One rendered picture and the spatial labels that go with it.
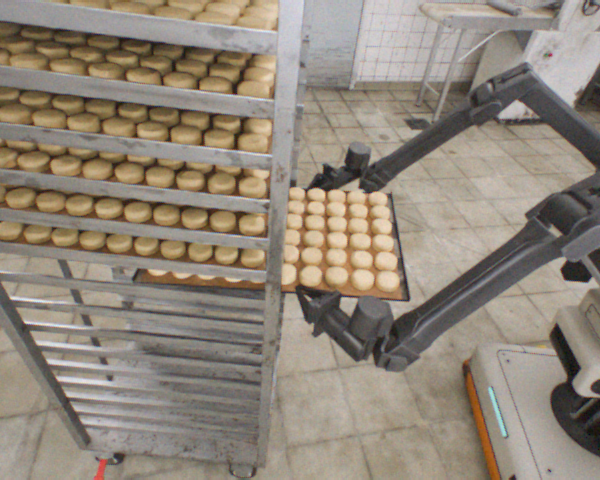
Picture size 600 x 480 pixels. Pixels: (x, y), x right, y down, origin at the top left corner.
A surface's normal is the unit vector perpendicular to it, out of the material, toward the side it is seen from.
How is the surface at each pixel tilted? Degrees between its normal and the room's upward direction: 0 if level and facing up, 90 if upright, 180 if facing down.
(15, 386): 0
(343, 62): 90
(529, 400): 1
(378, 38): 90
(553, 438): 1
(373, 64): 90
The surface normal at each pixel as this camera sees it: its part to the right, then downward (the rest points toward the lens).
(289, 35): -0.07, 0.65
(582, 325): -0.07, -0.76
